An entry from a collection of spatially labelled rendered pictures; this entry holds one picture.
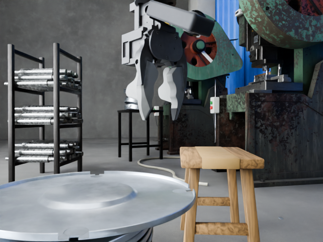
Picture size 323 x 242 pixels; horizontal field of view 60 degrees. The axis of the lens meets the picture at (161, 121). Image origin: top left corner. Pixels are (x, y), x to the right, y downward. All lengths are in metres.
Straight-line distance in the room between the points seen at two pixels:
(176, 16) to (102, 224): 0.30
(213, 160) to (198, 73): 2.70
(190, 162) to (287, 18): 1.33
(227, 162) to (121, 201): 0.52
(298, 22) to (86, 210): 1.80
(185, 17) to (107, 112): 6.37
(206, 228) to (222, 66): 2.92
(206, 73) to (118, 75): 3.65
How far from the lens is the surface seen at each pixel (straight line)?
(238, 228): 0.91
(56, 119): 1.98
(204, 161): 0.83
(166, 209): 0.34
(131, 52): 0.50
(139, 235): 0.30
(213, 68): 3.58
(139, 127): 6.84
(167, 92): 0.51
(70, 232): 0.29
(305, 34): 2.00
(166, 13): 0.45
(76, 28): 7.05
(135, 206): 0.35
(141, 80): 0.43
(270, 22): 1.89
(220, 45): 3.69
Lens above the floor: 0.44
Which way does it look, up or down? level
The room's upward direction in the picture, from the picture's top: straight up
